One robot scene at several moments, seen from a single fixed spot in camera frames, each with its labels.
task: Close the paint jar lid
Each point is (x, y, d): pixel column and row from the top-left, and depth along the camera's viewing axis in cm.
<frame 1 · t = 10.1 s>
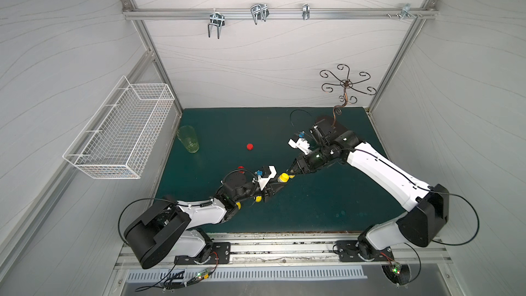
left hand: (284, 181, 74), fingers open
right hand: (291, 172, 73), fingers open
red jar lid: (250, 146, 106), on the table
bronze scroll jewelry stand: (347, 85, 90), point 32 cm above the table

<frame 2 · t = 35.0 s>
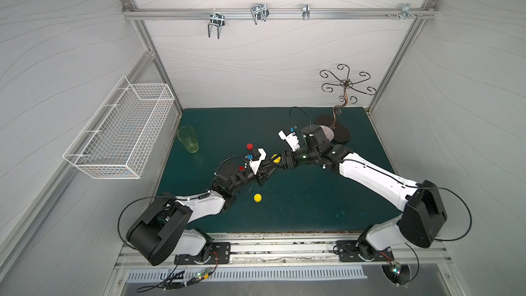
left hand: (276, 162, 76), fingers open
right hand: (274, 159, 77), fingers open
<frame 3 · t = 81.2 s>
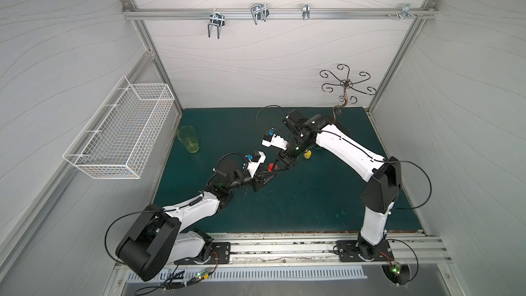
left hand: (275, 173, 77), fingers open
right hand: (275, 164, 78), fingers open
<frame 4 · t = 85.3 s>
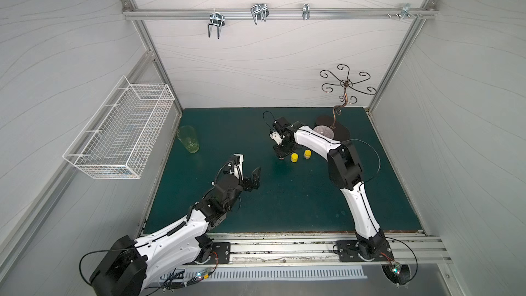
left hand: (251, 167, 80), fingers open
right hand: (280, 152, 100), fingers open
